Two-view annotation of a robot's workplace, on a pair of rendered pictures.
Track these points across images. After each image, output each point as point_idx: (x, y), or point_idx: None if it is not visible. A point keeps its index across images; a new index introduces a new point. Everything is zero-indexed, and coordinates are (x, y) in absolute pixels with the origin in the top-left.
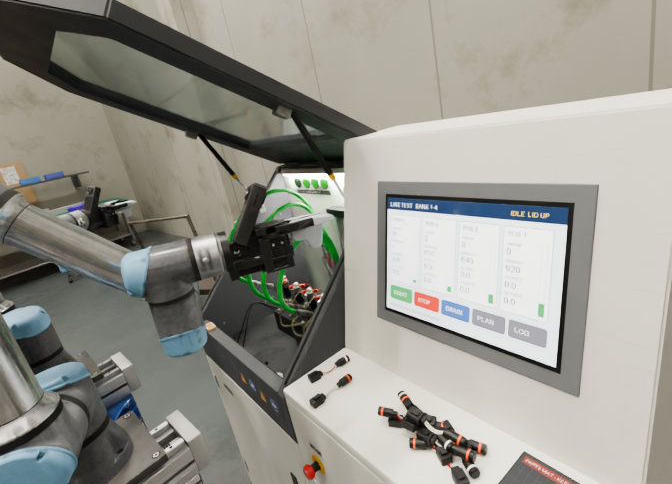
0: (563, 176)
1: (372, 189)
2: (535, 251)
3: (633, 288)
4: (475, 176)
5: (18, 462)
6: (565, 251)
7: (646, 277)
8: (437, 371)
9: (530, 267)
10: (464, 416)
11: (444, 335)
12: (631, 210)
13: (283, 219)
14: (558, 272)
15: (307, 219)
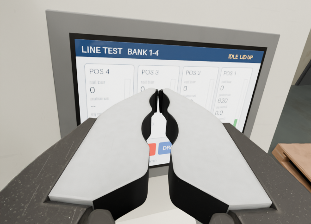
0: (264, 26)
1: (31, 23)
2: (239, 84)
3: (277, 96)
4: (201, 19)
5: None
6: (255, 81)
7: (283, 89)
8: (150, 198)
9: (234, 96)
10: (177, 213)
11: (159, 170)
12: (288, 52)
13: (26, 190)
14: (249, 96)
15: (245, 138)
